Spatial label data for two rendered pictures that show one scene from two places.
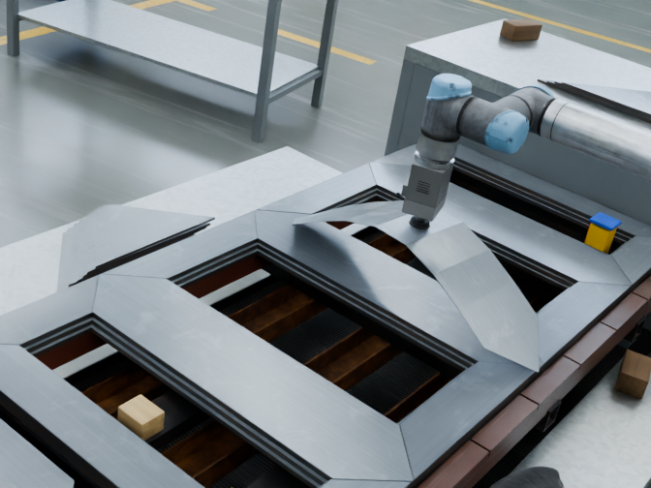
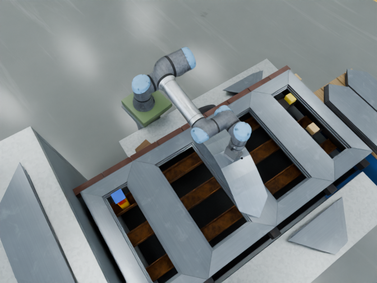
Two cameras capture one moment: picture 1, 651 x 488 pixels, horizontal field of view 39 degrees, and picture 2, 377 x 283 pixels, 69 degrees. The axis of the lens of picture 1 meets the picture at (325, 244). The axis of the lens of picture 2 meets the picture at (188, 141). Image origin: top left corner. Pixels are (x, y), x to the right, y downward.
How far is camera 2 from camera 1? 229 cm
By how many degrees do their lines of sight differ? 84
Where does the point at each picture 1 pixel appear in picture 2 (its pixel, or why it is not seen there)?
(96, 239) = (335, 223)
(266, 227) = (272, 211)
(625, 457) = (169, 122)
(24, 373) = (347, 136)
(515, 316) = not seen: hidden behind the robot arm
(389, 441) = (253, 102)
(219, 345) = (295, 141)
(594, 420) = not seen: hidden behind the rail
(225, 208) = (279, 263)
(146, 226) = (317, 233)
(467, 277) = (219, 135)
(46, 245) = (352, 232)
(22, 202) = not seen: outside the picture
